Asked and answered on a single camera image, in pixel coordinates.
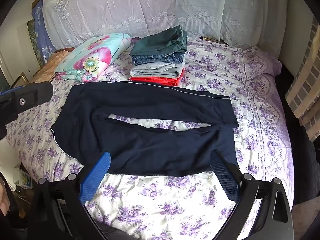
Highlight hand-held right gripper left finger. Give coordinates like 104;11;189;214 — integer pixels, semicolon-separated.
27;151;111;240

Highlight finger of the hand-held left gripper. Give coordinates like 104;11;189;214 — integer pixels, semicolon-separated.
0;81;54;139

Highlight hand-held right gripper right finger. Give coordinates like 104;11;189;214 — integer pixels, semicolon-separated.
209;150;293;240

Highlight navy blue pants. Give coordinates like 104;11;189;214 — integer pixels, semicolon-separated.
51;81;239;177

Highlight folded red pants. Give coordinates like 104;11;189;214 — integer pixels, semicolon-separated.
129;69;186;87

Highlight folded green pants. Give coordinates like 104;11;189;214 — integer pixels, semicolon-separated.
130;25;188;57

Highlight brown padded cushion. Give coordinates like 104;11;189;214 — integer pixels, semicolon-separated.
31;50;72;83

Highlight blue patterned pillow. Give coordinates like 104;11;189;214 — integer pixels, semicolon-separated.
31;0;57;67

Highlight folded teal pink floral quilt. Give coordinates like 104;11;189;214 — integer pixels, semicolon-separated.
55;33;132;83

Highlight purple floral bed sheet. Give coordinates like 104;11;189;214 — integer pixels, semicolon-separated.
6;36;294;240

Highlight folded blue jeans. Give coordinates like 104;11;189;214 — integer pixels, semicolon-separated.
132;51;185;67

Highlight white lace cover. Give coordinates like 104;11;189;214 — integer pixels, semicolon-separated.
42;0;289;50

